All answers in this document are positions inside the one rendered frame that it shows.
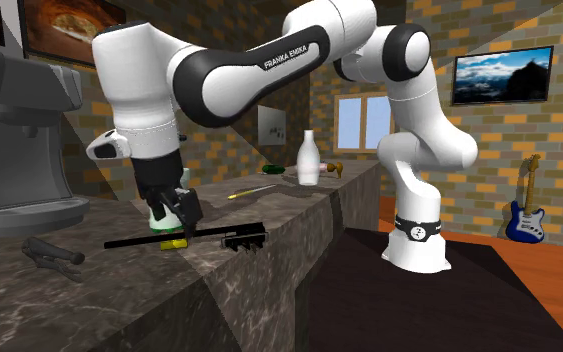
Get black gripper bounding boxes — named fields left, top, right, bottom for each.
left=130, top=148, right=205, bottom=239

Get yellow block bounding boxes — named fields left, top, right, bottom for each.
left=159, top=238, right=189, bottom=252

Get yellow screwdriver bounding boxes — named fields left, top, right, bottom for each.
left=226, top=183, right=278, bottom=201

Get dark grey tongs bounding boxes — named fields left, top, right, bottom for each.
left=20, top=236, right=87, bottom=284

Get white bottle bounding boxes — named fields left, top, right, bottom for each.
left=295, top=129, right=322, bottom=187

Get brown and white pipe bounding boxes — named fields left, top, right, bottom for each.
left=318, top=161, right=345, bottom=180

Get grey coffee machine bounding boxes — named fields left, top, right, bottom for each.
left=0, top=38, right=92, bottom=239

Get wooden framed window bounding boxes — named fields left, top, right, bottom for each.
left=332, top=91, right=394, bottom=154

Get dark robot stand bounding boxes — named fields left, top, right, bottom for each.
left=294, top=227, right=563, bottom=352

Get blue electric guitar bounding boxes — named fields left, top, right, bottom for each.
left=504, top=153, right=547, bottom=244

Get black long-handled rake tool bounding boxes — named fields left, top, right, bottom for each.
left=103, top=222, right=269, bottom=255

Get white wall switch panel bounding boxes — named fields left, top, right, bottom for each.
left=256, top=105, right=288, bottom=147

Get bread wall picture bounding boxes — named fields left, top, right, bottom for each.
left=17, top=0, right=128, bottom=68

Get mountain landscape wall picture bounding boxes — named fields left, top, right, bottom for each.
left=450, top=45, right=556, bottom=107

